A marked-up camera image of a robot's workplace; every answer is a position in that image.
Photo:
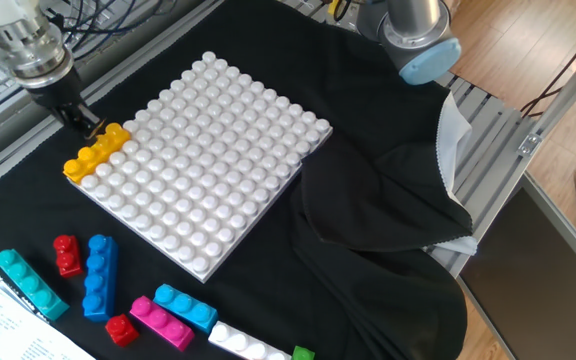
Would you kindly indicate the white cloth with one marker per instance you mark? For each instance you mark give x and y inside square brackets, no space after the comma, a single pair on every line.
[450,140]

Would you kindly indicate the metal corner bracket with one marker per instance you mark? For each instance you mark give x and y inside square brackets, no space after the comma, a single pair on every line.
[529,145]

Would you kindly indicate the red two-stud block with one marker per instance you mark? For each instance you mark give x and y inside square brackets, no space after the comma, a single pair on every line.
[68,257]

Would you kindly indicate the black cloth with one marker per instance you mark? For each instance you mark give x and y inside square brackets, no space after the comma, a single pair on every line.
[368,200]

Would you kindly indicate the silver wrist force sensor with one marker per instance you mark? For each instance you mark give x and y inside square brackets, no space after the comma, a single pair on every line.
[35,52]

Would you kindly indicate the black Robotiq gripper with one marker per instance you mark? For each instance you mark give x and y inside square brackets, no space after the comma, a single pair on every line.
[60,95]

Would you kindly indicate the teal four-stud block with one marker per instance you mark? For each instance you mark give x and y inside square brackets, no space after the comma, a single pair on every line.
[32,286]

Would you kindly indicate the small red block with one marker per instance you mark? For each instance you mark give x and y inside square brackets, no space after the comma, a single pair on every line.
[121,330]

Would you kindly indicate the aluminium frame post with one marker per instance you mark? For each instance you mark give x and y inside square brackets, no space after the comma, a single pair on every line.
[563,100]

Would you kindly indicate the light blue three-stud block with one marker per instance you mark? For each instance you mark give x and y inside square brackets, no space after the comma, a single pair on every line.
[185,307]

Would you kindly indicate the white printed paper sheet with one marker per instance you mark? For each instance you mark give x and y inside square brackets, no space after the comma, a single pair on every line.
[8,330]

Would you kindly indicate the dark flat panel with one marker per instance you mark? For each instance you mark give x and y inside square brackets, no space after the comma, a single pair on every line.
[528,280]

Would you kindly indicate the green two-stud block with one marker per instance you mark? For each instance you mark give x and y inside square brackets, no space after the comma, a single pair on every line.
[303,354]

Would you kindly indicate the yellow four-stud block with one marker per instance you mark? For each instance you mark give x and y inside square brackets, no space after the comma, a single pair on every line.
[93,155]

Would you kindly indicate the white studded baseplate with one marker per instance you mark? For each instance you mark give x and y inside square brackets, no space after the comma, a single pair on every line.
[203,190]

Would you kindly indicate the white four-stud block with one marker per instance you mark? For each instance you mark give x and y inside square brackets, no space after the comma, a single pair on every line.
[240,345]

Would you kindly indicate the pink three-stud block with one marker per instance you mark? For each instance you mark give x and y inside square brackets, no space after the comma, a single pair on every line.
[162,322]

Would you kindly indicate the blue four-stud block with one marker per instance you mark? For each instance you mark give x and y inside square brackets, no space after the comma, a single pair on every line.
[99,280]

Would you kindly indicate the small yellow item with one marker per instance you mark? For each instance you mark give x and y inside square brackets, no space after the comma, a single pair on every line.
[334,6]

